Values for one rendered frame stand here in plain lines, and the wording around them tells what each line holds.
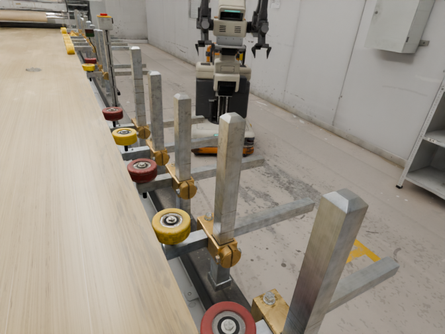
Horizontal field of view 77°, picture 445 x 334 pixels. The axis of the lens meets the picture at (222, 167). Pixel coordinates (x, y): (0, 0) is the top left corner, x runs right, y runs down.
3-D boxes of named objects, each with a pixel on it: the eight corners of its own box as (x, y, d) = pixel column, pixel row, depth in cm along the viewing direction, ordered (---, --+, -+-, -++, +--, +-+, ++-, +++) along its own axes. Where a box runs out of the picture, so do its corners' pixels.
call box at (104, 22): (111, 30, 165) (109, 15, 161) (113, 31, 160) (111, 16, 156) (98, 30, 162) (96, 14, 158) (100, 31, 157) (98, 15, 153)
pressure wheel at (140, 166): (141, 209, 78) (138, 173, 72) (125, 197, 82) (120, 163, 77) (164, 197, 83) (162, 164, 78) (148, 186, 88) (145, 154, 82)
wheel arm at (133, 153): (225, 142, 121) (226, 132, 119) (229, 144, 118) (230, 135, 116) (120, 159, 102) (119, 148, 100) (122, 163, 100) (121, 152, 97)
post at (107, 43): (118, 104, 185) (109, 29, 163) (120, 107, 182) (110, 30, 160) (111, 105, 183) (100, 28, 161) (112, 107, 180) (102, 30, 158)
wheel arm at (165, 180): (258, 164, 101) (259, 153, 99) (263, 167, 98) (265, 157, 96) (136, 189, 82) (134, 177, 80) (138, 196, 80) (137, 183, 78)
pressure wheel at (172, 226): (175, 276, 59) (174, 236, 54) (147, 260, 62) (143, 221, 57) (197, 252, 65) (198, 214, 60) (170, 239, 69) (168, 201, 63)
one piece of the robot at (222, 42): (211, 61, 243) (212, 34, 232) (242, 63, 246) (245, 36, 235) (212, 65, 229) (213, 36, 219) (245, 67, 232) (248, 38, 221)
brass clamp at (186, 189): (182, 174, 92) (181, 161, 89) (198, 197, 81) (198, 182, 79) (163, 178, 89) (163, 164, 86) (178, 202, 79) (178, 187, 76)
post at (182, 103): (186, 232, 95) (186, 91, 71) (190, 239, 92) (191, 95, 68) (177, 236, 93) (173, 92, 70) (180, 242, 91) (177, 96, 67)
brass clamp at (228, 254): (216, 226, 73) (216, 211, 71) (242, 263, 63) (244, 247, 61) (194, 232, 71) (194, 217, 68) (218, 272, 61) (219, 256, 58)
